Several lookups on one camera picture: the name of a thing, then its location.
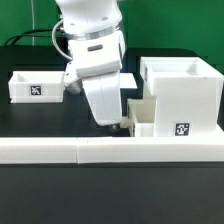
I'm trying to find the white foam border front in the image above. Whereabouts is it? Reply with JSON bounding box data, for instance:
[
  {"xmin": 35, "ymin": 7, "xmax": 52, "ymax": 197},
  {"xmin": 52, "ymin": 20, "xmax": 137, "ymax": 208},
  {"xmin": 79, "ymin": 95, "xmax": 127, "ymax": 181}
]
[{"xmin": 0, "ymin": 135, "xmax": 224, "ymax": 164}]

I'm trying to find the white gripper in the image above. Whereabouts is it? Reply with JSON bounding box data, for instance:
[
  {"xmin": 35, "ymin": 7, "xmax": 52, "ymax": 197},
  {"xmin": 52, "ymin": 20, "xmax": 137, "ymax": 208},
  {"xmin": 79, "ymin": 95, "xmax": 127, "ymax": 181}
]
[{"xmin": 82, "ymin": 72, "xmax": 122, "ymax": 131}]

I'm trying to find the white front drawer tray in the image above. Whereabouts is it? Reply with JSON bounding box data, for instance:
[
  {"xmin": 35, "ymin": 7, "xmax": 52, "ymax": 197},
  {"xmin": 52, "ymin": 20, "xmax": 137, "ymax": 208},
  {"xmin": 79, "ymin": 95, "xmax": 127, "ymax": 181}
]
[{"xmin": 121, "ymin": 99, "xmax": 155, "ymax": 137}]

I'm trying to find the white drawer tray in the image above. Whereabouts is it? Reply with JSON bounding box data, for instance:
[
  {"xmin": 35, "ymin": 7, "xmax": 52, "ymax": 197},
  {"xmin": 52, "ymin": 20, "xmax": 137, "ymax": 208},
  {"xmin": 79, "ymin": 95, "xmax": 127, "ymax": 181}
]
[
  {"xmin": 121, "ymin": 99, "xmax": 155, "ymax": 137},
  {"xmin": 8, "ymin": 71, "xmax": 64, "ymax": 103}
]

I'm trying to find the black cable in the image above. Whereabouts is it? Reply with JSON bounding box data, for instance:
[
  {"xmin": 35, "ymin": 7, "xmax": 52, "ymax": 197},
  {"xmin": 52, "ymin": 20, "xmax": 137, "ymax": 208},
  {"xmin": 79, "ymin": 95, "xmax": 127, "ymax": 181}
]
[{"xmin": 2, "ymin": 28, "xmax": 61, "ymax": 47}]

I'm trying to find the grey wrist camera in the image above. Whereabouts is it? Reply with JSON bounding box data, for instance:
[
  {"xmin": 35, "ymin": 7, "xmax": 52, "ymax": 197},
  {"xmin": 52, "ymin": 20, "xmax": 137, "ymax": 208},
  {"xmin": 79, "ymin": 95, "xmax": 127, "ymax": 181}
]
[{"xmin": 62, "ymin": 61, "xmax": 84, "ymax": 96}]

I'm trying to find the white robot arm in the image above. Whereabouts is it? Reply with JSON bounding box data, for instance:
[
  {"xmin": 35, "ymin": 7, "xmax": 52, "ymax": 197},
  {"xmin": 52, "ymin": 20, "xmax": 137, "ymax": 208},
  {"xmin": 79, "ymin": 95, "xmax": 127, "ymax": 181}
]
[{"xmin": 55, "ymin": 0, "xmax": 125, "ymax": 126}]

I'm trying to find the white marker tag plate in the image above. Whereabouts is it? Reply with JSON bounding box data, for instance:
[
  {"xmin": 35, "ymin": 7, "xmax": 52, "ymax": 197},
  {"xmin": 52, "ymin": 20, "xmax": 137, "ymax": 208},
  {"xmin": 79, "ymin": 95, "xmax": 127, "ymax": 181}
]
[{"xmin": 119, "ymin": 73, "xmax": 137, "ymax": 89}]

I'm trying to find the white drawer cabinet box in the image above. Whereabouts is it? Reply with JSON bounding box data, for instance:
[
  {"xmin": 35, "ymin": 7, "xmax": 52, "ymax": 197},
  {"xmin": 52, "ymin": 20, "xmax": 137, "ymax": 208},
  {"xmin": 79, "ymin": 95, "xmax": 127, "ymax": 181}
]
[{"xmin": 140, "ymin": 57, "xmax": 224, "ymax": 137}]

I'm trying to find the white camera cable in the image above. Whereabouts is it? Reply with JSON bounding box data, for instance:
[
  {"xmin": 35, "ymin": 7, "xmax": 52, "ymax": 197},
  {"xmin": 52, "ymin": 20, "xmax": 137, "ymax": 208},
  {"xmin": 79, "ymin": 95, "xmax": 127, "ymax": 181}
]
[{"xmin": 51, "ymin": 19, "xmax": 74, "ymax": 62}]

